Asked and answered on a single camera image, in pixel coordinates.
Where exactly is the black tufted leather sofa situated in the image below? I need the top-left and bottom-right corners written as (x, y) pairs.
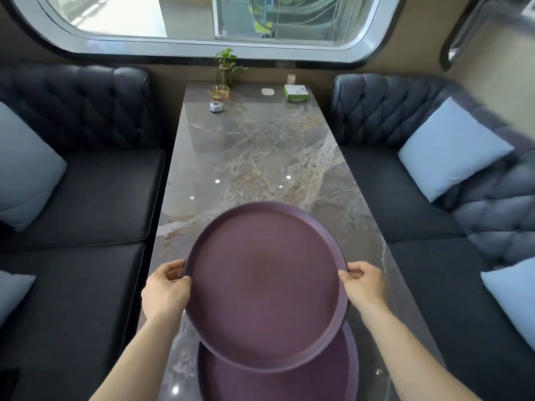
top-left (328, 73), bottom-right (535, 401)
top-left (0, 62), bottom-right (168, 401)

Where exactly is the silver framed window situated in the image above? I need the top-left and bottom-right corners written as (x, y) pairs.
top-left (439, 0), bottom-right (535, 72)

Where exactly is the green and white tissue box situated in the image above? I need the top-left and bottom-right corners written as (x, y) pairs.
top-left (284, 84), bottom-right (310, 103)

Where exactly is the person's left forearm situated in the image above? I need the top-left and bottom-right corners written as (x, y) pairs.
top-left (90, 312), bottom-right (184, 401)

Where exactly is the person's right hand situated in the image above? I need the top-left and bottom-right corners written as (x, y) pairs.
top-left (338, 261), bottom-right (387, 317)

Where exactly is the rounded window with silver frame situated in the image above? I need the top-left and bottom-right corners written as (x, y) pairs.
top-left (0, 0), bottom-right (410, 66)

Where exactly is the round purple tray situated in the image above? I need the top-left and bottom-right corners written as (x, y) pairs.
top-left (184, 200), bottom-right (349, 374)
top-left (196, 321), bottom-right (359, 401)

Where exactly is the person's right forearm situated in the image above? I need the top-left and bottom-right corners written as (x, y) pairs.
top-left (359, 302), bottom-right (481, 401)

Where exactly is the person's left hand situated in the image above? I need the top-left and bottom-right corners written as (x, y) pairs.
top-left (141, 259), bottom-right (192, 323)

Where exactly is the light blue cushion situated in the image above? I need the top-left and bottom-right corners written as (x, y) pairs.
top-left (481, 258), bottom-right (535, 351)
top-left (0, 270), bottom-right (37, 328)
top-left (397, 97), bottom-right (515, 203)
top-left (0, 101), bottom-right (67, 233)

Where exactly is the green plant in glass vase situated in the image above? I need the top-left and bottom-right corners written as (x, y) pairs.
top-left (214, 48), bottom-right (248, 89)

